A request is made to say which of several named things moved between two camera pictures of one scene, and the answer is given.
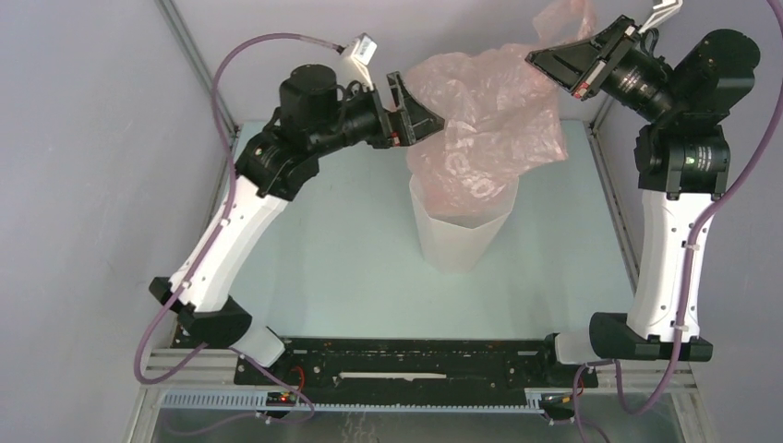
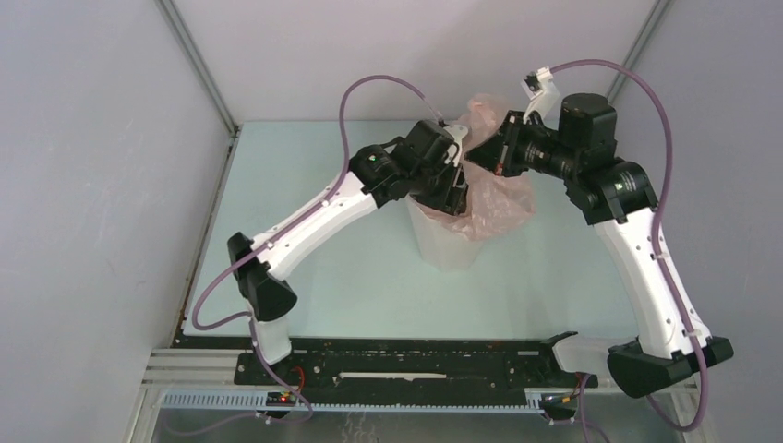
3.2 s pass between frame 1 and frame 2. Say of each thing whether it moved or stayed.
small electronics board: stayed
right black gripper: moved
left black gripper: moved
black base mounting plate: stayed
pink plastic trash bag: moved
